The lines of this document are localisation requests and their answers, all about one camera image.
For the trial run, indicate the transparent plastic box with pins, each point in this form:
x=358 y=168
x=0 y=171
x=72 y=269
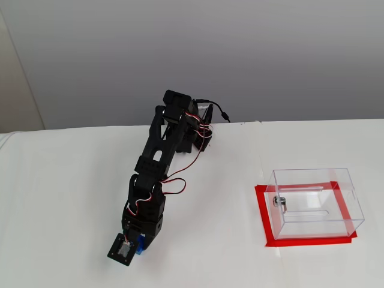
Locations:
x=315 y=204

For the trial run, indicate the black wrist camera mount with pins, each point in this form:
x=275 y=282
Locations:
x=120 y=249

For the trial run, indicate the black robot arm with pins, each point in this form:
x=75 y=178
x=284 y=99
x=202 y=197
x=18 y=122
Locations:
x=156 y=144

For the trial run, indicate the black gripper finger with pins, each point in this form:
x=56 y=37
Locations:
x=148 y=241

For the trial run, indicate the blue lego brick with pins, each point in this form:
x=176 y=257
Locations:
x=139 y=244

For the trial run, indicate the red tape rectangle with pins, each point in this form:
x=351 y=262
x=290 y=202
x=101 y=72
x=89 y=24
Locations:
x=306 y=242

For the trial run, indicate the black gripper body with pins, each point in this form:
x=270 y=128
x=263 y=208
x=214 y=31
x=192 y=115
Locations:
x=149 y=227

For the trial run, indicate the silver cam lock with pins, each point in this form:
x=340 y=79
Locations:
x=277 y=201

